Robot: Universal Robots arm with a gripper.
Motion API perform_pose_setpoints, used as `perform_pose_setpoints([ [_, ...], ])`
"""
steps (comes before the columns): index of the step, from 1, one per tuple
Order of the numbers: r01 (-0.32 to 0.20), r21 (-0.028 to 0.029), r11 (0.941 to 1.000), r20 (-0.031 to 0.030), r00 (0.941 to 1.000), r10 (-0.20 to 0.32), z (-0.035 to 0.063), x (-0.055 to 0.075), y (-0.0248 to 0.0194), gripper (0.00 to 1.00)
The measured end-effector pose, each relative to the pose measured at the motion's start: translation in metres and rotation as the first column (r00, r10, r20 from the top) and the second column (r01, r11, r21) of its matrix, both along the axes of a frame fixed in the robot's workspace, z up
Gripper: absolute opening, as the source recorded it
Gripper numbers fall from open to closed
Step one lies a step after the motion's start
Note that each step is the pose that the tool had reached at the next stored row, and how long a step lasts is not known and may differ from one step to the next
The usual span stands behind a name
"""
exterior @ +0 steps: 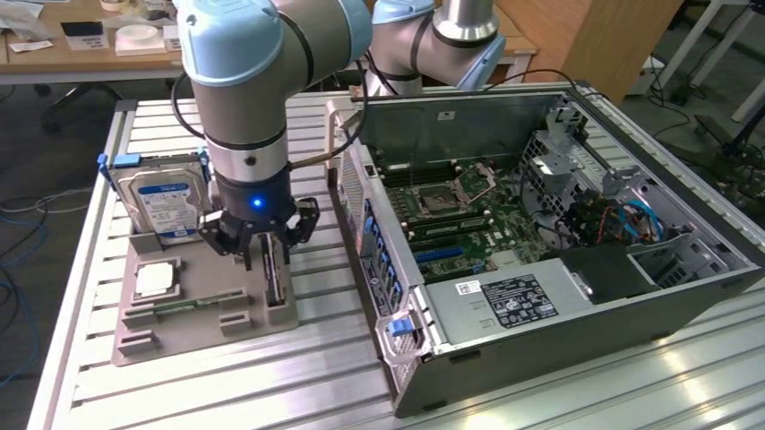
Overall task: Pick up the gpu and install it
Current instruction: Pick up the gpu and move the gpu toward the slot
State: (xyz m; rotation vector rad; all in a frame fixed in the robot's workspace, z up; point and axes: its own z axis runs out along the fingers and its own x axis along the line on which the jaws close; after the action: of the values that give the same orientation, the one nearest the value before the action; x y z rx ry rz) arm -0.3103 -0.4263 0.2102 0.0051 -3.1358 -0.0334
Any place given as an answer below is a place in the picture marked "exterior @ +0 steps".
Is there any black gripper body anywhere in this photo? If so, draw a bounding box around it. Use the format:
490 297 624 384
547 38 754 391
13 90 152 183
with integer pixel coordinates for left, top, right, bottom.
212 172 299 235

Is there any hard disk with blue caddy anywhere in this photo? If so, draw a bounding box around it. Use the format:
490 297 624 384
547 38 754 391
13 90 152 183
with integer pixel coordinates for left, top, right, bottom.
95 150 211 246

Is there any silver CPU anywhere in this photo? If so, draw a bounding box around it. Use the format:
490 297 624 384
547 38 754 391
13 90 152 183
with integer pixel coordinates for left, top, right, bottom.
131 263 175 297

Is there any green RAM stick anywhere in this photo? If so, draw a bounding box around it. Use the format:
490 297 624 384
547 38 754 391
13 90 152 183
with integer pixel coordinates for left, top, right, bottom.
152 298 220 314
406 216 497 235

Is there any grey parts rack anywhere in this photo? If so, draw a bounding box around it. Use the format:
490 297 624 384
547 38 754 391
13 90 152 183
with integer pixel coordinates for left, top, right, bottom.
110 230 300 367

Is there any black RAM slot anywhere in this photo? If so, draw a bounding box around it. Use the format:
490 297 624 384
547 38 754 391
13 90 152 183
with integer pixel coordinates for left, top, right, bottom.
382 173 462 185
379 168 459 180
378 164 457 176
410 233 486 246
409 228 489 241
375 159 454 171

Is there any CPU socket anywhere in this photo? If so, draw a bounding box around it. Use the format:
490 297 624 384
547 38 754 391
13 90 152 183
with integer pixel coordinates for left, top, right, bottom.
414 182 462 215

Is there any blue expansion slot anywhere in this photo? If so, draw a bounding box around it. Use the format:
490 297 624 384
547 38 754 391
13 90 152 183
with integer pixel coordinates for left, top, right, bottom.
415 247 474 264

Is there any blue case latch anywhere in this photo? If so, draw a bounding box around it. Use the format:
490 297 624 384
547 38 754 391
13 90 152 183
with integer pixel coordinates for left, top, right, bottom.
385 317 418 338

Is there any metal socket cover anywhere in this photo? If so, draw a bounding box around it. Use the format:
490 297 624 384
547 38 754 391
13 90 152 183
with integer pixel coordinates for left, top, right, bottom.
453 161 498 198

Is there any green motherboard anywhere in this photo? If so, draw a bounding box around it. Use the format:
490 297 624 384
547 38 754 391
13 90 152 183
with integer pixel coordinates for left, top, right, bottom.
373 154 566 286

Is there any silver chipset heat sink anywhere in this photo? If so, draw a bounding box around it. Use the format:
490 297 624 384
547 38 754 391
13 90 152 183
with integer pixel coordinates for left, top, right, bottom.
490 249 522 271

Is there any silver power supply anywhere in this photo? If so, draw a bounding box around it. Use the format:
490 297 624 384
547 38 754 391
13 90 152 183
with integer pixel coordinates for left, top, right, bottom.
417 262 598 356

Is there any small white box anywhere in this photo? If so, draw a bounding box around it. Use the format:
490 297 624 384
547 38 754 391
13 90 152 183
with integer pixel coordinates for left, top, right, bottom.
162 24 187 53

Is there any black office chair base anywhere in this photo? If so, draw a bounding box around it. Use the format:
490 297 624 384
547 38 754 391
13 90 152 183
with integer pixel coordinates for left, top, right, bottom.
32 79 180 133

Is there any perforated silver disk bay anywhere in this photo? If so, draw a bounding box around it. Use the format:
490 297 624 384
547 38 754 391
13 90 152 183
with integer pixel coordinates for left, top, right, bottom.
518 128 658 252

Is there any white box black lid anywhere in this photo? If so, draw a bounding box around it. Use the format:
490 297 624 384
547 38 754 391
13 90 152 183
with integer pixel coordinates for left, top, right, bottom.
59 21 110 51

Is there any black open PC case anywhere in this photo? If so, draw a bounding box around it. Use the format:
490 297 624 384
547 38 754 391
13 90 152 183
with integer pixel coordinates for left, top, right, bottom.
322 87 765 420

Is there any white paper slip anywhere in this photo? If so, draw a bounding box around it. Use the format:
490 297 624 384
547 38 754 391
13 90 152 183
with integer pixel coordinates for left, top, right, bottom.
7 39 55 54

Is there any clear plastic bag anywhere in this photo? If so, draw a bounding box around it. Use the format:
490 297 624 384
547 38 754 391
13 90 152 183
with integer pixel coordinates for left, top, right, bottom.
0 3 61 42

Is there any wooden cabinet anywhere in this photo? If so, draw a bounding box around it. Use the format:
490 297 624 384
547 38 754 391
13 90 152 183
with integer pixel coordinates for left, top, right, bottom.
498 0 686 103

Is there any black equipment stand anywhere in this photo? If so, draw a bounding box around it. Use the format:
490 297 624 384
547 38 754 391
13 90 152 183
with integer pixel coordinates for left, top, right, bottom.
692 114 765 211

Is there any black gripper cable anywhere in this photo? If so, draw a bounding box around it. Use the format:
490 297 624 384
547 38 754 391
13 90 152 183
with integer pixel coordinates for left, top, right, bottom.
170 57 375 170

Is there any grey floor cable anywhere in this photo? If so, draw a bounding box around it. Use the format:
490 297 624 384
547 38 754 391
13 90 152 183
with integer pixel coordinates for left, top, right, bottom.
0 185 98 216

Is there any blue floor cable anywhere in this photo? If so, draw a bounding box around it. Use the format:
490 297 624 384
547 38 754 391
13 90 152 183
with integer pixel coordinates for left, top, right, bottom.
0 214 47 386

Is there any black wire bundle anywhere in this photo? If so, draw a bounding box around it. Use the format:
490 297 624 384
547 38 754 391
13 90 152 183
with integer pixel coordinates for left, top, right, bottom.
565 190 629 248

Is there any red wire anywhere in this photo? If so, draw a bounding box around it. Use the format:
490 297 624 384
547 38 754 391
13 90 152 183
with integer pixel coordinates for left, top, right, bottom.
595 203 628 246

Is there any silver disk bay bracket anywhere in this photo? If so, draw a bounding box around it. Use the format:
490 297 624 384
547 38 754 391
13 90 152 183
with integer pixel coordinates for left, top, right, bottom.
626 226 748 290

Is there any white desk frame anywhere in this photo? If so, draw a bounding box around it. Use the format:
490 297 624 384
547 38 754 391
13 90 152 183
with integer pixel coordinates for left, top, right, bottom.
654 0 765 122

